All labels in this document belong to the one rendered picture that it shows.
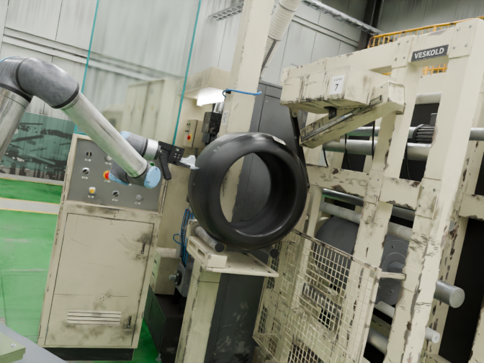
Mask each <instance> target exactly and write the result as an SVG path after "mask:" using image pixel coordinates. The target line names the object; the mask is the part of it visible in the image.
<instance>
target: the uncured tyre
mask: <svg viewBox="0 0 484 363"><path fill-rule="evenodd" d="M272 136H273V135H269V134H266V133H254V132H236V133H229V134H227V135H223V136H221V137H219V138H217V139H215V140H217V141H213V142H211V143H210V144H209V145H208V146H206V147H205V148H204V150H203V151H202V152H201V153H200V154H199V155H198V157H197V159H196V161H195V162H194V166H195V167H198V168H199V169H197V170H193V169H192V170H191V172H190V175H189V182H188V198H189V204H190V207H191V209H192V212H193V214H194V216H195V218H196V219H197V221H198V223H199V224H200V225H201V226H202V227H203V228H204V229H205V230H206V231H207V232H208V233H210V234H211V235H212V236H214V237H215V238H216V239H218V240H219V241H220V242H222V243H224V244H225V245H227V246H230V247H233V248H237V249H242V250H256V249H261V248H266V247H269V246H271V245H274V244H275V243H277V242H279V241H280V240H282V239H283V238H284V237H285V236H287V235H288V234H289V233H290V232H291V231H292V229H293V228H294V227H295V226H296V225H297V223H298V221H299V219H300V218H301V216H302V213H303V210H304V209H305V204H306V200H307V195H308V181H307V177H306V173H305V169H304V167H303V164H302V162H301V160H300V158H299V157H298V155H297V154H296V152H294V151H293V150H292V149H291V147H289V146H288V144H286V143H285V145H284V144H282V143H280V142H278V141H275V140H274V139H273V137H272ZM218 146H220V147H221V148H219V149H218V150H217V151H216V152H213V151H214V150H215V149H216V148H217V147H218ZM250 153H255V154H256V155H257V156H259V157H260V158H261V159H262V161H263V162H264V163H265V164H266V167H267V168H268V171H269V175H270V180H271V186H270V192H269V196H268V199H267V201H266V203H265V205H264V206H263V207H262V209H261V210H260V211H259V212H258V213H257V214H255V215H254V216H253V217H252V218H249V219H248V220H244V221H241V222H228V221H227V219H226V218H225V216H224V214H223V210H222V207H221V204H220V189H221V185H222V183H223V179H224V177H225V175H226V173H227V172H228V170H229V168H230V167H231V166H232V165H233V164H234V163H235V162H236V161H237V160H238V159H240V158H242V157H244V156H246V155H248V154H250ZM194 182H195V186H194V187H193V183H194Z"/></svg>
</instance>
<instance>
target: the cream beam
mask: <svg viewBox="0 0 484 363"><path fill-rule="evenodd" d="M344 74H345V77H344V82H343V86H342V90H341V94H330V90H331V83H332V79H333V76H340V75H344ZM395 80H396V79H394V78H392V77H389V76H386V75H382V74H380V73H376V72H374V71H370V70H367V69H364V68H360V67H358V66H354V65H352V64H351V65H347V66H341V67H337V68H331V69H327V70H323V71H317V72H313V73H307V74H303V75H299V76H293V77H289V78H286V79H284V84H283V88H282V95H281V99H280V103H279V104H280V105H283V106H286V107H292V106H293V107H298V108H301V110H302V111H306V112H311V113H314V114H328V109H325V108H324V107H334V108H336V109H338V108H345V107H366V106H368V105H369V102H370V100H371V96H372V90H373V89H374V88H376V87H378V86H380V85H382V84H383V83H385V82H387V81H393V82H395Z"/></svg>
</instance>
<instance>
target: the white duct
mask: <svg viewBox="0 0 484 363"><path fill-rule="evenodd" d="M300 2H301V0H279V1H278V5H277V7H276V9H275V10H274V13H273V15H272V18H271V22H270V26H269V32H268V36H267V40H266V47H265V51H264V58H263V62H264V59H265V57H266V55H267V53H268V52H269V49H270V47H271V46H272V43H273V42H274V39H276V40H277V42H276V44H275V46H274V48H273V51H272V53H271V55H270V56H269V59H268V61H267V62H266V65H265V67H264V69H263V71H262V72H261V75H260V76H261V77H263V76H264V74H265V72H266V70H267V68H268V67H269V64H270V62H271V60H272V58H273V56H274V54H275V52H276V50H277V48H278V46H279V44H280V42H281V41H282V38H283V36H284V34H285V32H286V30H287V28H288V26H289V24H290V22H291V20H292V18H293V16H294V14H295V12H296V11H297V8H298V6H299V4H300ZM263 62H262V64H263Z"/></svg>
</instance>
